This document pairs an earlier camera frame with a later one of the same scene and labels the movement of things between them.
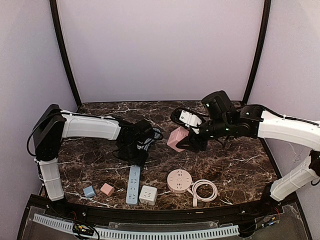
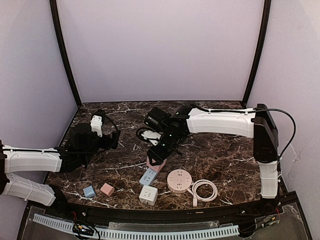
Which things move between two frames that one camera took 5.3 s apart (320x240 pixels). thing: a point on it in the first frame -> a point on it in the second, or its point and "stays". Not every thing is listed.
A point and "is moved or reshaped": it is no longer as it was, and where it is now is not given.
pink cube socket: [176, 136] is moved or reshaped
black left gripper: [136, 153] -> [109, 139]
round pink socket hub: [179, 180] stays
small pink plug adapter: [107, 189] stays
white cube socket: [148, 194] stays
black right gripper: [198, 137] -> [155, 155]
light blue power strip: [133, 187] -> [148, 177]
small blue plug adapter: [89, 191] stays
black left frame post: [62, 45] stays
